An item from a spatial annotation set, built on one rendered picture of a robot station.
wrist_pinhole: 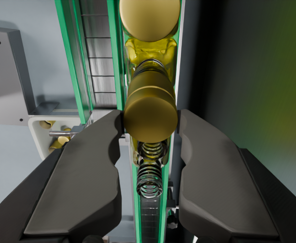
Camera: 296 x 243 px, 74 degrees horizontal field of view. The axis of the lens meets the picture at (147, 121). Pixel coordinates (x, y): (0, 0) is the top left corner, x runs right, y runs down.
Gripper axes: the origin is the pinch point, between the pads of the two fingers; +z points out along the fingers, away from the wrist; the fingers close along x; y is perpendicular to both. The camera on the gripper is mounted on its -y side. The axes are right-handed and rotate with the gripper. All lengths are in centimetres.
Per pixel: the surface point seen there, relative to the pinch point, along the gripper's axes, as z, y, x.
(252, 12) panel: 15.9, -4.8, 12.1
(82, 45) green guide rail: 27.1, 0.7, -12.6
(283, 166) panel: 2.2, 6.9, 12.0
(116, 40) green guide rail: 21.0, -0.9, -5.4
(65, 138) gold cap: 36, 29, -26
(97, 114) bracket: 29.0, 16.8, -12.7
